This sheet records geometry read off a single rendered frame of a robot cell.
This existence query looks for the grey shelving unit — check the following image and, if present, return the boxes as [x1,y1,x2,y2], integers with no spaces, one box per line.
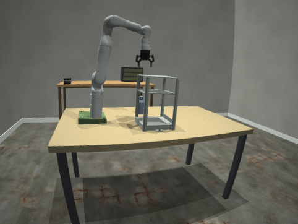
[135,75,179,132]

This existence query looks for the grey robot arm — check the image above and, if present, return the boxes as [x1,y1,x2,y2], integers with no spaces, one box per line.
[90,15,151,119]

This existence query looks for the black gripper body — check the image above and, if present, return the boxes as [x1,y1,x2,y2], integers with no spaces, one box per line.
[140,50,150,60]

